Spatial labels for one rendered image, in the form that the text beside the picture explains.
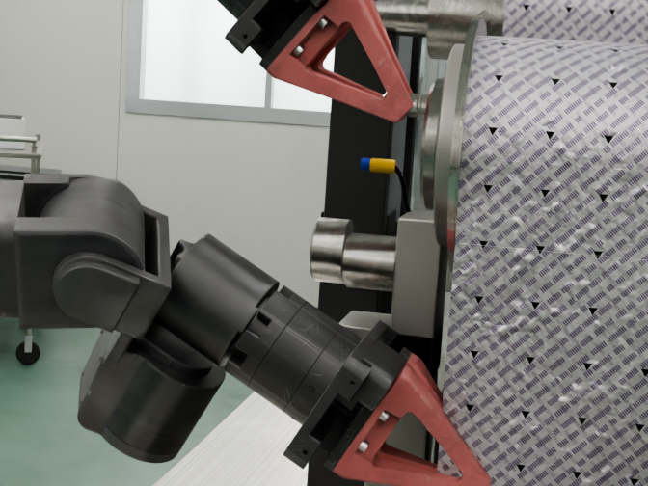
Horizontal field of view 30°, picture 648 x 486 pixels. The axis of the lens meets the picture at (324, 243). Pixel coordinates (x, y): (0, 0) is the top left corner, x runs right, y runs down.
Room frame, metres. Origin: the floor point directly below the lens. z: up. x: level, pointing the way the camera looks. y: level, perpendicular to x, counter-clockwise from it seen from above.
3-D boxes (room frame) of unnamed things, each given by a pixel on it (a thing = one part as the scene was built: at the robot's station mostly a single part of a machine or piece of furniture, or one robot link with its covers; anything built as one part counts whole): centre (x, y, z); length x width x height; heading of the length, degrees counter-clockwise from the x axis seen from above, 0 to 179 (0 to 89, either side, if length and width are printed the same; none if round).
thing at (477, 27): (0.69, -0.08, 1.25); 0.15 x 0.01 x 0.15; 169
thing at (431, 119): (0.70, -0.07, 1.25); 0.07 x 0.02 x 0.07; 169
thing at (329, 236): (0.74, -0.01, 1.18); 0.04 x 0.02 x 0.04; 169
